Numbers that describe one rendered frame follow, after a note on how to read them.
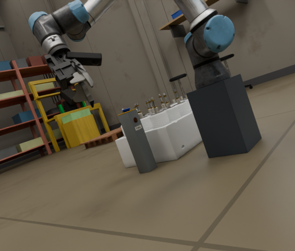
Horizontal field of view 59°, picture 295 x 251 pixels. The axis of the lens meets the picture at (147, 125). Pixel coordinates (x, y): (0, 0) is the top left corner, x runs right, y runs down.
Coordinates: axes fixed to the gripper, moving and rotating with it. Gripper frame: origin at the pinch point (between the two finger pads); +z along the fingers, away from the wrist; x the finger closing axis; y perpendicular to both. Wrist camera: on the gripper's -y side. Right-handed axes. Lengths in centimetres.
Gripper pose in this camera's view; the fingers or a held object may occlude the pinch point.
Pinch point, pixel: (95, 97)
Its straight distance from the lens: 85.7
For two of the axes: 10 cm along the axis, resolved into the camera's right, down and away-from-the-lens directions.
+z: 5.5, 8.1, -1.9
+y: -8.2, 4.7, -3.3
